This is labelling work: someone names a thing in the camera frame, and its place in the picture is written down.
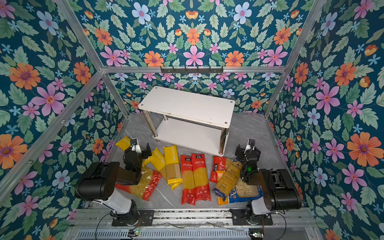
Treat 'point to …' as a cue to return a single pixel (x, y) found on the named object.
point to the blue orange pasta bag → (242, 191)
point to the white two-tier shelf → (193, 120)
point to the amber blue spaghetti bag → (228, 180)
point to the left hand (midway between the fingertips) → (140, 140)
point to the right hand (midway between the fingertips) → (247, 145)
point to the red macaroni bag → (145, 188)
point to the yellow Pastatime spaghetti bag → (172, 166)
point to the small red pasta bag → (219, 164)
